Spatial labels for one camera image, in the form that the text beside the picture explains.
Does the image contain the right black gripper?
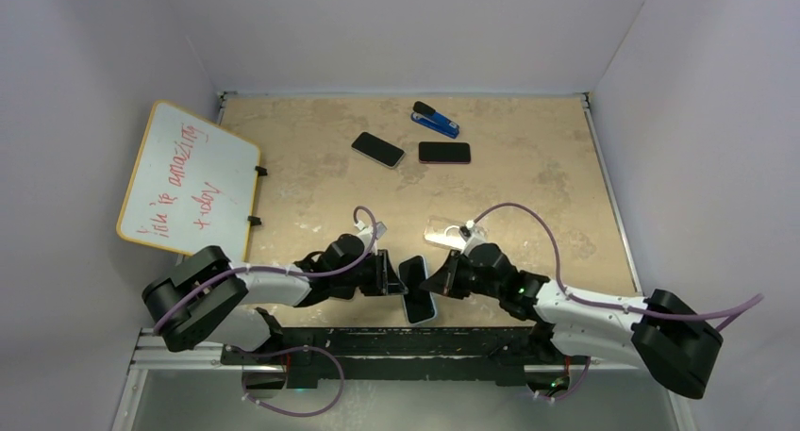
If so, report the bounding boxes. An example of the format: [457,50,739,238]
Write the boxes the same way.
[423,250,503,301]

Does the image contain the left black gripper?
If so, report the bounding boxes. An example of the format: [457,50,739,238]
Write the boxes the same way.
[331,249,407,297]

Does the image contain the light blue phone case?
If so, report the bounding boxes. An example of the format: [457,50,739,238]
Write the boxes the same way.
[397,255,438,326]

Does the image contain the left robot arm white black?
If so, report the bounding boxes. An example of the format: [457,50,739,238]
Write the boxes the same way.
[142,234,408,364]

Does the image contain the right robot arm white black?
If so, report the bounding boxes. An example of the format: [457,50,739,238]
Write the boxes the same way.
[420,243,724,400]

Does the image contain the clear magsafe phone case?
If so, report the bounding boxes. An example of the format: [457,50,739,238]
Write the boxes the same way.
[424,216,479,250]

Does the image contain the black phone pink edge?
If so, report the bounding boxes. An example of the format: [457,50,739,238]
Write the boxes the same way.
[418,141,472,164]

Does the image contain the blue black stapler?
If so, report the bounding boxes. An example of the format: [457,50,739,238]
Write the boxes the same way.
[410,101,460,139]

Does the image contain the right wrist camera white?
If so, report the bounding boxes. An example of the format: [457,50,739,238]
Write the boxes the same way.
[458,224,487,245]

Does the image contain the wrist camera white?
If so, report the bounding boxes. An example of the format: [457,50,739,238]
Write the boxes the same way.
[357,222,387,244]
[458,224,487,245]

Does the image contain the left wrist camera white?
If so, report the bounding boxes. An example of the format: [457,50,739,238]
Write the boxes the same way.
[357,222,387,244]

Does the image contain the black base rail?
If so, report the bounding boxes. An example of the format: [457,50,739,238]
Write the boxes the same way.
[221,326,586,389]

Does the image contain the whiteboard with yellow frame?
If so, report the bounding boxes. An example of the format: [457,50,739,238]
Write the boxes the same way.
[116,100,261,261]

